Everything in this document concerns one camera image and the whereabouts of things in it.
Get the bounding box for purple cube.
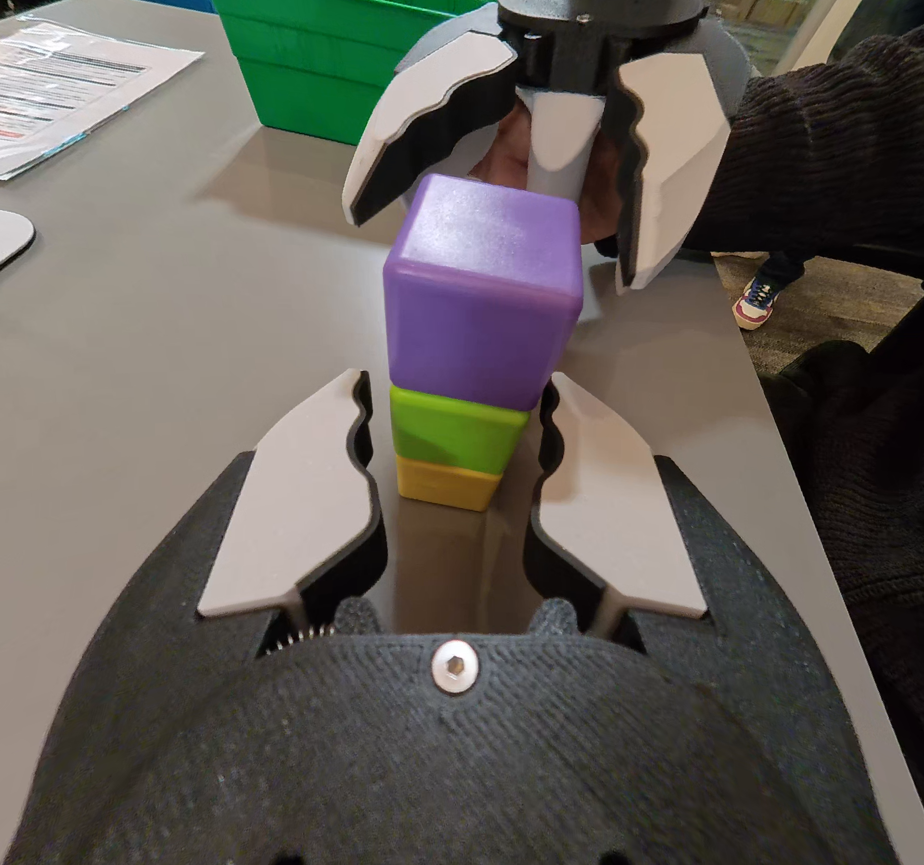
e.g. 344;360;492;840
383;174;584;413

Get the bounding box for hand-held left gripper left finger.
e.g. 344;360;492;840
196;369;388;635

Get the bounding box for laminated paper sheet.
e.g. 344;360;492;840
0;13;205;182

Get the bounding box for white board stand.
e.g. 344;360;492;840
0;210;36;267

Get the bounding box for green plastic bin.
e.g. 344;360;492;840
191;0;571;146

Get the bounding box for yellow cube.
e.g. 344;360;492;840
396;455;504;512

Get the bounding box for person's patterned sneaker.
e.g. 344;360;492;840
731;277;778;332

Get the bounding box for person's right forearm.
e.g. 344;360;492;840
682;24;924;281

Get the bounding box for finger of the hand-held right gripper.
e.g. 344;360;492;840
612;53;732;296
341;31;519;227

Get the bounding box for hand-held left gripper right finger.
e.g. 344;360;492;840
523;372;710;636

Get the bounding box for person's black clothed legs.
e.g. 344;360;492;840
758;280;924;736

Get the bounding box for lime green cube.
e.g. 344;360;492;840
390;383;531;476

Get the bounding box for cardboard boxes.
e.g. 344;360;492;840
722;0;804;26

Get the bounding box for grey desk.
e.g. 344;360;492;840
0;0;924;865

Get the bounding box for person's right hand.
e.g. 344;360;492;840
469;103;629;247

